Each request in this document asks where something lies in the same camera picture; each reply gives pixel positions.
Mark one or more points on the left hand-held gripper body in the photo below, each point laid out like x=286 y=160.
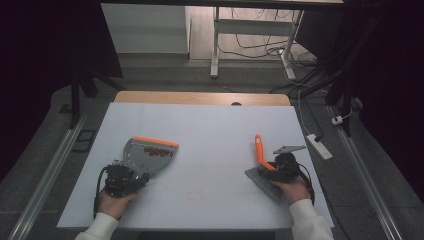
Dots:
x=118 y=180

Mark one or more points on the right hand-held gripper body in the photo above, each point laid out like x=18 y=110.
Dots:
x=286 y=166

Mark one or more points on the grey dustpan with orange edge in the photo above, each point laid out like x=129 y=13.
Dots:
x=153 y=163

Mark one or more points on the person's right hand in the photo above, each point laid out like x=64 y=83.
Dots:
x=295 y=190

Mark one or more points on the person's left hand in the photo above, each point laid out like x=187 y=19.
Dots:
x=115 y=205

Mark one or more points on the white power strip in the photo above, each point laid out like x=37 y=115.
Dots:
x=319 y=146

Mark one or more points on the small white plug adapter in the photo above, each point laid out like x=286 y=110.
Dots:
x=337 y=120

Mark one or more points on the pale blue table sheet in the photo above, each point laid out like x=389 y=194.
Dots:
x=206 y=130

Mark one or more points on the wooden table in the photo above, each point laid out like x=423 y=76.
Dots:
x=186 y=97

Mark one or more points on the black metal stand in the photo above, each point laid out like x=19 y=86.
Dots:
x=75 y=100
x=340 y=83

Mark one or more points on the dark curtain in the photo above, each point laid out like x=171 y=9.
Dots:
x=393 y=83
x=40 y=66

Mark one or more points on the white-legged desk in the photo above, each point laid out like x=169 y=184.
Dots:
x=253 y=27

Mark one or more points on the pale grey panel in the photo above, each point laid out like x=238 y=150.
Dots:
x=143 y=30

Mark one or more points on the aluminium floor rail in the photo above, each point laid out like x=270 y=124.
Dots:
x=50 y=170
x=366 y=180

